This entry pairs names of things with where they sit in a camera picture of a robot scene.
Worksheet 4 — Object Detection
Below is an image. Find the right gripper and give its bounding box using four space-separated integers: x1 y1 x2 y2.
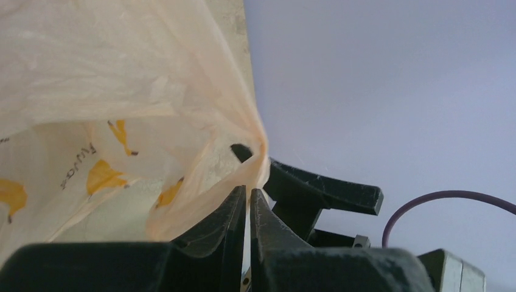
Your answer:
262 159 384 248

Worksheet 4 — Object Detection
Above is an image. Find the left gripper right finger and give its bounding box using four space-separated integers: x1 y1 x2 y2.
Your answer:
250 189 434 291

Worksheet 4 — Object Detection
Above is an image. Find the orange banana print plastic bag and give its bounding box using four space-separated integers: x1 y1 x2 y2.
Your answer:
1 1 270 262

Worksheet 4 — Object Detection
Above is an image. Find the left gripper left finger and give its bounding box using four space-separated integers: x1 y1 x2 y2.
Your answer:
1 186 246 291

